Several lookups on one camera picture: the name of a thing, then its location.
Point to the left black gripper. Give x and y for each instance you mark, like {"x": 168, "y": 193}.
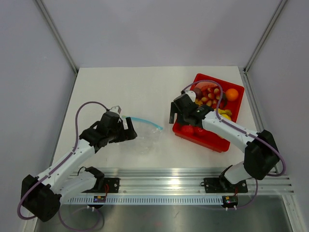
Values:
{"x": 126, "y": 134}

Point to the clear zip top bag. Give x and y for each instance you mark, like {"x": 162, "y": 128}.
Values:
{"x": 148, "y": 136}

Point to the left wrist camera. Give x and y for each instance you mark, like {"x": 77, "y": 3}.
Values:
{"x": 116, "y": 109}

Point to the right black mount plate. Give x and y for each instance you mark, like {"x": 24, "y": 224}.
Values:
{"x": 217, "y": 185}

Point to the red plastic bin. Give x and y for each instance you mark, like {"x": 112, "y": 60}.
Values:
{"x": 211, "y": 140}

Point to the yellow grape cluster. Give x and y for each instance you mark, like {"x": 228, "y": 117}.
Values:
{"x": 200, "y": 101}

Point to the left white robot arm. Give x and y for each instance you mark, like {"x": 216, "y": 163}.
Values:
{"x": 44, "y": 194}

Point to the white slotted cable duct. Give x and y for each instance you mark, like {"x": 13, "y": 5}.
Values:
{"x": 146, "y": 200}

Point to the yellow banana bunch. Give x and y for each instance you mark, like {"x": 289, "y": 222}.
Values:
{"x": 224, "y": 113}

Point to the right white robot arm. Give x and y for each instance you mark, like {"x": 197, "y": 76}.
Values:
{"x": 259, "y": 148}

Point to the dark purple plum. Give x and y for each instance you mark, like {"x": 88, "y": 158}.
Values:
{"x": 196, "y": 91}

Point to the orange fruit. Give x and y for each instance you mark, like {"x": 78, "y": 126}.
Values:
{"x": 232, "y": 94}

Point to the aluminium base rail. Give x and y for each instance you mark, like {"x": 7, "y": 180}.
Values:
{"x": 184, "y": 181}

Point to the wrinkled red apple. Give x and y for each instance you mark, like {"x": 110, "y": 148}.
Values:
{"x": 187, "y": 129}

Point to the right aluminium frame post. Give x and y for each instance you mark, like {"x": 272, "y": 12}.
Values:
{"x": 266, "y": 33}

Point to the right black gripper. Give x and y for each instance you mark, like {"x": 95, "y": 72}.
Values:
{"x": 173, "y": 111}

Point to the black mount plate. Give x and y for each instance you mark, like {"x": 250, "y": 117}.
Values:
{"x": 217, "y": 185}
{"x": 109, "y": 185}

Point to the left black mount plate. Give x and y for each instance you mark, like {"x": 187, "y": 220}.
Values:
{"x": 109, "y": 185}

